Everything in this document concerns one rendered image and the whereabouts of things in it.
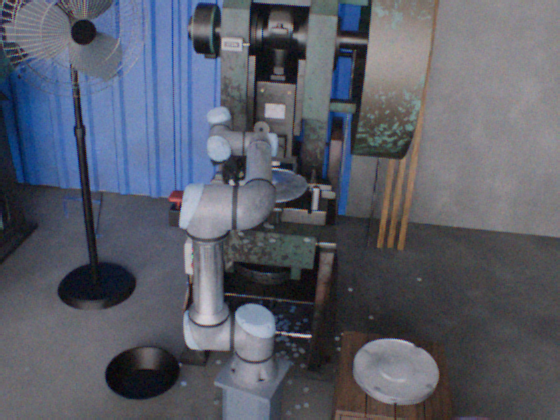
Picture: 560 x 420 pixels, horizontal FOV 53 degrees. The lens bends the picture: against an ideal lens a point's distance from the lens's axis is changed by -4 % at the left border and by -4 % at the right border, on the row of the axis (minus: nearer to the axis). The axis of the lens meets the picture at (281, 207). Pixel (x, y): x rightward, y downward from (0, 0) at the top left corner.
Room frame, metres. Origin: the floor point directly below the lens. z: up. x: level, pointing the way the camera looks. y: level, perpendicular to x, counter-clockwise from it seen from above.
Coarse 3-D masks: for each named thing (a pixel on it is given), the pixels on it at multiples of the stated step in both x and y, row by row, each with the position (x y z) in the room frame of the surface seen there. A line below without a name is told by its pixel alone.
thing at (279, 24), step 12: (276, 12) 2.05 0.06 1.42; (288, 12) 2.05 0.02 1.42; (276, 24) 2.03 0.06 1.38; (288, 24) 2.02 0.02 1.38; (276, 36) 2.03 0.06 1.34; (288, 36) 2.03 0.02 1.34; (276, 48) 2.06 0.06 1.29; (288, 48) 2.06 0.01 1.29; (276, 60) 2.06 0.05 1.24; (288, 60) 2.06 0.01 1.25; (276, 72) 2.08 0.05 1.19
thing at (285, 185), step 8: (272, 168) 2.13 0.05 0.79; (272, 176) 2.06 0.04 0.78; (280, 176) 2.06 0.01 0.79; (288, 176) 2.06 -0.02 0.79; (296, 176) 2.07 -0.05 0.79; (280, 184) 1.98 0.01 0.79; (288, 184) 1.99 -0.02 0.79; (296, 184) 1.99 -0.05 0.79; (304, 184) 2.00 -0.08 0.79; (280, 192) 1.92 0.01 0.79; (288, 192) 1.92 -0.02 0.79; (296, 192) 1.93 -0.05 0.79; (304, 192) 1.92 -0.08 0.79; (280, 200) 1.85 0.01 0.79; (288, 200) 1.86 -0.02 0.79
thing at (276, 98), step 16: (256, 80) 2.04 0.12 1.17; (272, 80) 2.06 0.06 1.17; (288, 80) 2.07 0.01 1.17; (256, 96) 2.03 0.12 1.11; (272, 96) 2.03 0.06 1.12; (288, 96) 2.02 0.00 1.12; (256, 112) 2.03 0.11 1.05; (272, 112) 2.02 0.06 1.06; (288, 112) 2.02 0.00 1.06; (256, 128) 2.02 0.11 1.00; (272, 128) 2.02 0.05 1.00; (288, 128) 2.02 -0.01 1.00; (288, 144) 2.02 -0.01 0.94
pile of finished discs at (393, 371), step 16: (368, 352) 1.54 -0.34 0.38; (384, 352) 1.54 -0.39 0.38; (400, 352) 1.55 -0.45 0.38; (416, 352) 1.55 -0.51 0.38; (368, 368) 1.46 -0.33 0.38; (384, 368) 1.45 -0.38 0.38; (400, 368) 1.46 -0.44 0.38; (416, 368) 1.47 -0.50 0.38; (432, 368) 1.47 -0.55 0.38; (368, 384) 1.38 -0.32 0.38; (384, 384) 1.38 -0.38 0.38; (400, 384) 1.39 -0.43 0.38; (416, 384) 1.39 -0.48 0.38; (432, 384) 1.39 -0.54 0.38; (384, 400) 1.34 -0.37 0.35; (400, 400) 1.32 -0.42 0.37; (416, 400) 1.33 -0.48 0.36
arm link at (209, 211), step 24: (192, 192) 1.29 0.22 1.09; (216, 192) 1.29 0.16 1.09; (192, 216) 1.25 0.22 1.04; (216, 216) 1.26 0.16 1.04; (192, 240) 1.27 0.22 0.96; (216, 240) 1.27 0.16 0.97; (192, 264) 1.31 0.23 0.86; (216, 264) 1.29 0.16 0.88; (216, 288) 1.29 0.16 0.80; (192, 312) 1.30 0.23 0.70; (216, 312) 1.29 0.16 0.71; (192, 336) 1.27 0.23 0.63; (216, 336) 1.28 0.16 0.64
